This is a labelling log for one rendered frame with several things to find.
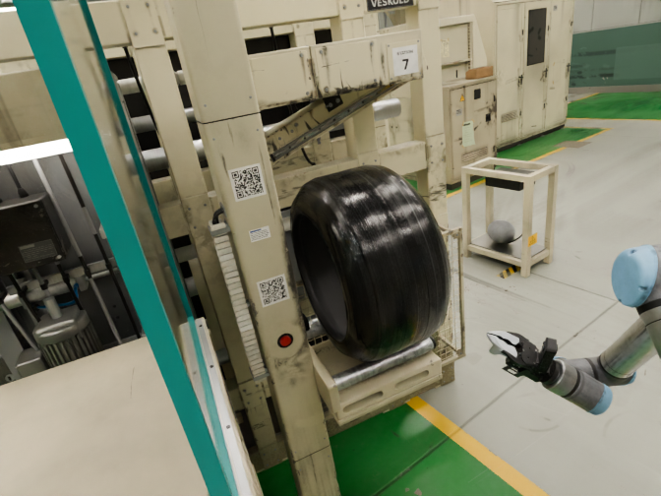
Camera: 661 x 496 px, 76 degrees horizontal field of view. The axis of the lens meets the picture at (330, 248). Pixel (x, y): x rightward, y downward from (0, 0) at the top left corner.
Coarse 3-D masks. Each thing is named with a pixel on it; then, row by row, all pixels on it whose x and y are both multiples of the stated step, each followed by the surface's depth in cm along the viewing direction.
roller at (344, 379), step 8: (416, 344) 127; (424, 344) 128; (432, 344) 128; (400, 352) 125; (408, 352) 126; (416, 352) 127; (424, 352) 128; (384, 360) 124; (392, 360) 124; (400, 360) 125; (352, 368) 122; (360, 368) 122; (368, 368) 122; (376, 368) 122; (384, 368) 123; (336, 376) 120; (344, 376) 120; (352, 376) 120; (360, 376) 121; (368, 376) 122; (344, 384) 119; (352, 384) 121
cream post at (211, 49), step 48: (192, 0) 82; (192, 48) 85; (240, 48) 88; (192, 96) 93; (240, 96) 91; (240, 144) 94; (240, 240) 101; (288, 288) 111; (288, 336) 116; (288, 384) 121; (288, 432) 127; (336, 480) 144
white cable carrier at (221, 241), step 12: (216, 228) 99; (216, 240) 100; (228, 240) 103; (216, 252) 106; (228, 252) 102; (228, 264) 103; (228, 276) 104; (228, 288) 105; (240, 288) 107; (240, 300) 108; (240, 312) 109; (240, 324) 110; (252, 336) 112; (252, 348) 114; (252, 360) 115; (252, 372) 117; (264, 372) 118
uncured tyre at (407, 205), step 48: (336, 192) 107; (384, 192) 107; (336, 240) 102; (384, 240) 101; (432, 240) 104; (336, 288) 151; (384, 288) 100; (432, 288) 105; (336, 336) 128; (384, 336) 105
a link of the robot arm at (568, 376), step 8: (560, 360) 116; (560, 368) 115; (568, 368) 114; (560, 376) 113; (568, 376) 113; (576, 376) 113; (544, 384) 117; (552, 384) 114; (560, 384) 113; (568, 384) 113; (552, 392) 116; (560, 392) 114; (568, 392) 113
